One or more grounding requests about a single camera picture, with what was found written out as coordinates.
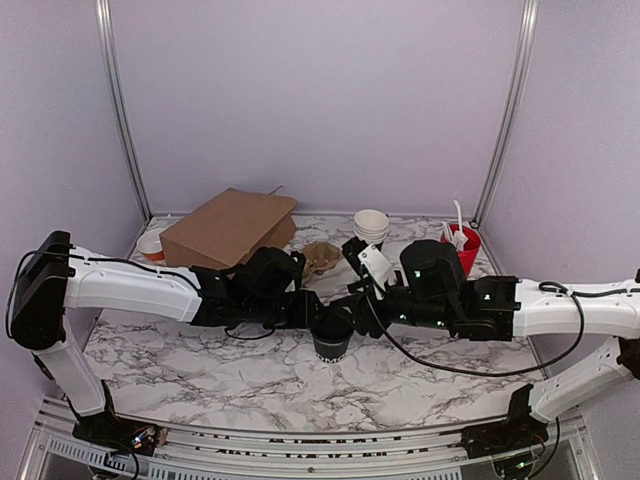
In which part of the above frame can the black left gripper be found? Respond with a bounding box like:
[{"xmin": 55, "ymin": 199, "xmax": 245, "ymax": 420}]
[{"xmin": 244, "ymin": 290, "xmax": 327, "ymax": 330}]

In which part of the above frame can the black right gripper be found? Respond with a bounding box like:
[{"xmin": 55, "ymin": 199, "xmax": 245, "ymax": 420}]
[{"xmin": 330, "ymin": 274, "xmax": 456, "ymax": 341}]

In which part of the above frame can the black takeout coffee cup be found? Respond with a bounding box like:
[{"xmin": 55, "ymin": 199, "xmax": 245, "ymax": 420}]
[{"xmin": 311, "ymin": 314, "xmax": 354, "ymax": 363}]

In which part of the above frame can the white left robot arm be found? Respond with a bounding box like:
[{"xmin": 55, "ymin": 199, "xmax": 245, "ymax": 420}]
[{"xmin": 5, "ymin": 231, "xmax": 323, "ymax": 445}]

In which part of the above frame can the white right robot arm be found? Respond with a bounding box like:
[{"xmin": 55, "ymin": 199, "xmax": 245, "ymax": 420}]
[{"xmin": 337, "ymin": 270, "xmax": 639, "ymax": 448}]

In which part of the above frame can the red utensil holder cup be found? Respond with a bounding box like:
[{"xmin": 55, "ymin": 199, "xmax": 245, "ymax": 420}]
[{"xmin": 440, "ymin": 226, "xmax": 482, "ymax": 277}]

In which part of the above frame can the brown cardboard cup carrier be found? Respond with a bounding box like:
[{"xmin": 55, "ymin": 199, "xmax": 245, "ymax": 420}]
[{"xmin": 301, "ymin": 242, "xmax": 343, "ymax": 285}]

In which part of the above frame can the white plastic utensil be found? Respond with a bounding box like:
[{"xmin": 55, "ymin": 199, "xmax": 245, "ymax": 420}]
[{"xmin": 442, "ymin": 199, "xmax": 468, "ymax": 252}]

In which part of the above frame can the stack of black paper cups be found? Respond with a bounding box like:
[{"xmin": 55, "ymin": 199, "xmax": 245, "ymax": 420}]
[{"xmin": 353, "ymin": 209, "xmax": 390, "ymax": 250}]

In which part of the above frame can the brown paper bag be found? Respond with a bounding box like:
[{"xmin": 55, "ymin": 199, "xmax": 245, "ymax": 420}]
[{"xmin": 160, "ymin": 188, "xmax": 297, "ymax": 270}]

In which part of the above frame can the orange white bowl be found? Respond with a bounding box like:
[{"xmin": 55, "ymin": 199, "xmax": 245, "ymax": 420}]
[{"xmin": 136, "ymin": 229, "xmax": 165, "ymax": 263}]

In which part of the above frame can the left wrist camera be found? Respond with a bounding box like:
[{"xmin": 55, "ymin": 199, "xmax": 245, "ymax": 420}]
[{"xmin": 232, "ymin": 246, "xmax": 306, "ymax": 299}]

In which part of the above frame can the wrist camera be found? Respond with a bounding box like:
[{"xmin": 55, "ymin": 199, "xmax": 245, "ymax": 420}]
[
  {"xmin": 342, "ymin": 238, "xmax": 461, "ymax": 301},
  {"xmin": 232, "ymin": 246, "xmax": 306, "ymax": 299}
]

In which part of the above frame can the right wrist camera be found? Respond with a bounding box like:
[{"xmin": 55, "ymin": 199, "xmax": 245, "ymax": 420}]
[{"xmin": 342, "ymin": 238, "xmax": 461, "ymax": 301}]

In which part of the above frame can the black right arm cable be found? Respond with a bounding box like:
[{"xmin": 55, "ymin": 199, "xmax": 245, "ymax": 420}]
[{"xmin": 364, "ymin": 282, "xmax": 601, "ymax": 376}]

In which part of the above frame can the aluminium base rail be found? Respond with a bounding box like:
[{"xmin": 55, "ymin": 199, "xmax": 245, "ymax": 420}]
[{"xmin": 18, "ymin": 398, "xmax": 602, "ymax": 479}]

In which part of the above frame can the aluminium frame post right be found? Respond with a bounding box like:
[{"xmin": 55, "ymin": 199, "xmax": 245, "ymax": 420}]
[{"xmin": 472, "ymin": 0, "xmax": 540, "ymax": 228}]

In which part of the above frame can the aluminium frame post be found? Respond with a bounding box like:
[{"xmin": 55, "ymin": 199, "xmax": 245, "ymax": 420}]
[
  {"xmin": 472, "ymin": 0, "xmax": 540, "ymax": 228},
  {"xmin": 95, "ymin": 0, "xmax": 152, "ymax": 224}
]

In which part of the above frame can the aluminium frame post left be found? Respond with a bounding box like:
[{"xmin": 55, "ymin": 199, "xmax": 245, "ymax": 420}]
[{"xmin": 95, "ymin": 0, "xmax": 152, "ymax": 224}]

